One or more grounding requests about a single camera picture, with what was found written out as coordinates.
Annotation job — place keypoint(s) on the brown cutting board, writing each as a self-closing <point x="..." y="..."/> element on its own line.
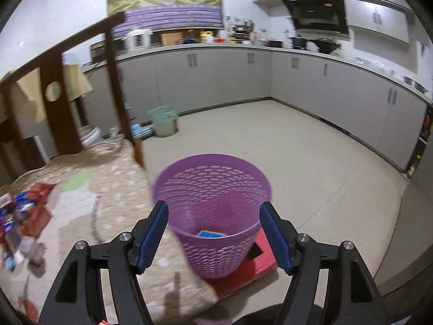
<point x="171" y="39"/>

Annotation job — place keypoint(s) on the green plastic bin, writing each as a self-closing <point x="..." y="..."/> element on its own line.
<point x="163" y="122"/>

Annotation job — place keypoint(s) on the white basin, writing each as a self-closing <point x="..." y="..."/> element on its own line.
<point x="89" y="135"/>

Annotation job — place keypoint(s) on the grey upper kitchen cabinets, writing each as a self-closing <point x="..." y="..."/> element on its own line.
<point x="372" y="17"/>

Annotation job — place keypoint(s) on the white rice cooker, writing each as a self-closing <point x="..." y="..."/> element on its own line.
<point x="138" y="40"/>

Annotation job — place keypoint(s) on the black range hood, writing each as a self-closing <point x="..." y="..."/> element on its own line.
<point x="318" y="13"/>

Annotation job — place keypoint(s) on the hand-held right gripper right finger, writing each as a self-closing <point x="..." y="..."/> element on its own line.
<point x="275" y="237"/>

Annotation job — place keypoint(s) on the clear plastic container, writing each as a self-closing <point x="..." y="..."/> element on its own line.
<point x="114" y="132"/>

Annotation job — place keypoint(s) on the black countertop oven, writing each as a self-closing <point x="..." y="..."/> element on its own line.
<point x="98" y="51"/>

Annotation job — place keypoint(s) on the red plastic stool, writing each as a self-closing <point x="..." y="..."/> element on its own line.
<point x="262" y="265"/>

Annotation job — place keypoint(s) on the black spice rack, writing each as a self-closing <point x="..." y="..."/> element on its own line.
<point x="242" y="30"/>

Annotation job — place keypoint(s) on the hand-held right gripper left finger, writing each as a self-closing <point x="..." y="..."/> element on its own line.
<point x="154" y="231"/>

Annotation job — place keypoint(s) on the purple plastic mesh basket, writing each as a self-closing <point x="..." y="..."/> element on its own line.
<point x="209" y="189"/>

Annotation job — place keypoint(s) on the grey lower kitchen cabinets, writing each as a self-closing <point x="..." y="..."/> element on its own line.
<point x="220" y="78"/>

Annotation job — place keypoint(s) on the yellow bottle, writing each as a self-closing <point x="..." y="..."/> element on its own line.
<point x="206" y="36"/>

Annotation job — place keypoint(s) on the black cooking pot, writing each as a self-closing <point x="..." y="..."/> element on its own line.
<point x="300" y="41"/>

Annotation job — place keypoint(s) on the grey kitchen cabinets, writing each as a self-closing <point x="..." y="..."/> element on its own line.
<point x="220" y="78"/>
<point x="372" y="17"/>

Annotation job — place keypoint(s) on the mop with blue head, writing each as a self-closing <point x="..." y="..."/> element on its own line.
<point x="140" y="131"/>

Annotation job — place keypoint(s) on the beige quilted printed blanket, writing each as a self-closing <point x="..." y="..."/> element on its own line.
<point x="118" y="189"/>

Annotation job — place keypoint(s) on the blue packet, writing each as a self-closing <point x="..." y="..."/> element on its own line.
<point x="211" y="234"/>

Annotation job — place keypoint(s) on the pile of snack wrappers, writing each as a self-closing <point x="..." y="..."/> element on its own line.
<point x="23" y="220"/>

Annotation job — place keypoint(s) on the wall poster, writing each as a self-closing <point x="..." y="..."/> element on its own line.
<point x="165" y="0"/>

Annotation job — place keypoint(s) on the tan table cover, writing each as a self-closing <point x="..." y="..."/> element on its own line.
<point x="76" y="81"/>

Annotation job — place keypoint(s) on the black wok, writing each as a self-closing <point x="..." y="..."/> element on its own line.
<point x="326" y="44"/>

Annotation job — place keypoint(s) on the dark wooden chair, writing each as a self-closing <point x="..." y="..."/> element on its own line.
<point x="64" y="122"/>

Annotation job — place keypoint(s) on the dark display cabinet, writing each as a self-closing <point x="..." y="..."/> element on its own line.
<point x="421" y="142"/>

